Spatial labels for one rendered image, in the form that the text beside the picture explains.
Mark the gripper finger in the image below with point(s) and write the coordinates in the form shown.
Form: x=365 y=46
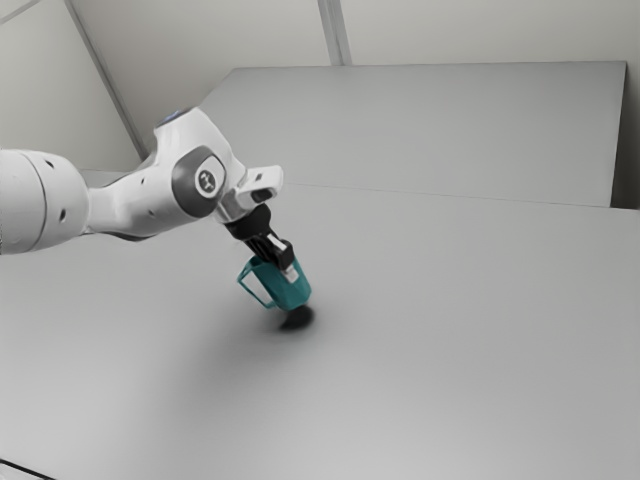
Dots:
x=284 y=256

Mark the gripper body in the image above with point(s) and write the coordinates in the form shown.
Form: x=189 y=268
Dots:
x=248 y=224

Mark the teal faceted mug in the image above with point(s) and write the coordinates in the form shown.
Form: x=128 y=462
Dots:
x=282 y=287

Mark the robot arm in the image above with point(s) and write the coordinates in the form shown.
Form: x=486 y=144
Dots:
x=150 y=195

